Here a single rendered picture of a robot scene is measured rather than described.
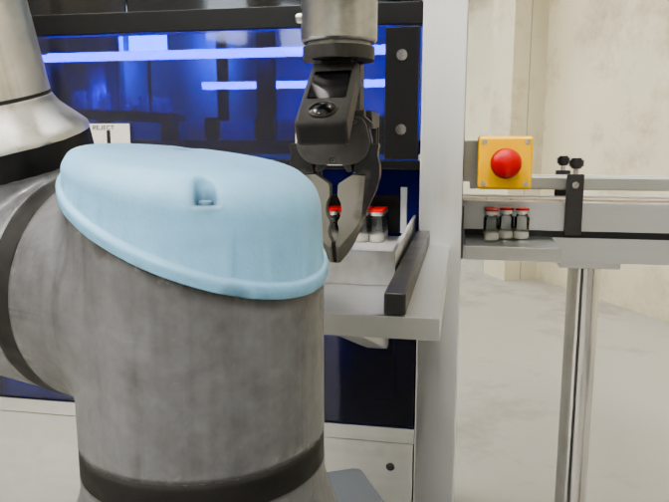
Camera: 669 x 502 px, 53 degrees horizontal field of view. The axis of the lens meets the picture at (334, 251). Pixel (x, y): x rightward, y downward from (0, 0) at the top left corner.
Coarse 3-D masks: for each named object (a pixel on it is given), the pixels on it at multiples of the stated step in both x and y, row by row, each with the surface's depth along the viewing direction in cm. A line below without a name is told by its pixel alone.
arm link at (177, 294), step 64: (64, 192) 28; (128, 192) 25; (192, 192) 26; (256, 192) 27; (0, 256) 30; (64, 256) 28; (128, 256) 25; (192, 256) 26; (256, 256) 27; (320, 256) 30; (0, 320) 30; (64, 320) 28; (128, 320) 26; (192, 320) 26; (256, 320) 27; (320, 320) 30; (64, 384) 30; (128, 384) 27; (192, 384) 26; (256, 384) 27; (320, 384) 31; (128, 448) 27; (192, 448) 27; (256, 448) 28
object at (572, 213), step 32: (576, 160) 98; (576, 192) 100; (480, 224) 104; (544, 224) 102; (576, 224) 100; (608, 224) 100; (640, 224) 100; (576, 256) 102; (608, 256) 101; (640, 256) 100
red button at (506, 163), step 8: (496, 152) 89; (504, 152) 88; (512, 152) 88; (496, 160) 88; (504, 160) 88; (512, 160) 88; (520, 160) 88; (496, 168) 88; (504, 168) 88; (512, 168) 88; (520, 168) 88; (504, 176) 89; (512, 176) 89
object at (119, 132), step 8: (96, 128) 102; (104, 128) 101; (112, 128) 101; (120, 128) 101; (128, 128) 101; (96, 136) 102; (104, 136) 102; (112, 136) 101; (120, 136) 101; (128, 136) 101
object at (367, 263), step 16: (384, 240) 98; (400, 240) 75; (352, 256) 68; (368, 256) 68; (384, 256) 68; (400, 256) 74; (336, 272) 69; (352, 272) 69; (368, 272) 68; (384, 272) 68
